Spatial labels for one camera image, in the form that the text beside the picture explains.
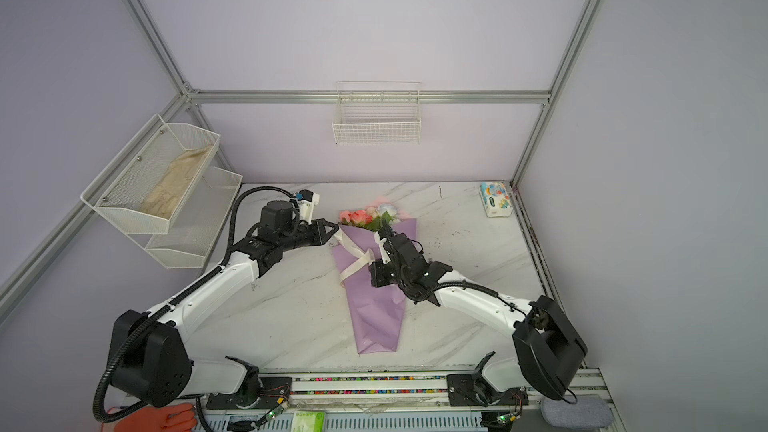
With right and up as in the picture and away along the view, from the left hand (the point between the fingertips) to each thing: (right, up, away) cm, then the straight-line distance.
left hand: (337, 228), depth 81 cm
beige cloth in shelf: (-43, +9, -5) cm, 44 cm away
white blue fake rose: (+13, +6, +24) cm, 28 cm away
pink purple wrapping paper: (+11, -23, -1) cm, 25 cm away
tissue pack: (+54, +9, +27) cm, 61 cm away
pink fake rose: (+2, +3, +22) cm, 23 cm away
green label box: (-4, -44, -13) cm, 46 cm away
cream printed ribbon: (+7, -9, +6) cm, 13 cm away
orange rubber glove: (-37, -45, -11) cm, 59 cm away
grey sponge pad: (+62, -42, -12) cm, 76 cm away
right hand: (+8, -11, -1) cm, 14 cm away
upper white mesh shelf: (-50, +11, -4) cm, 52 cm away
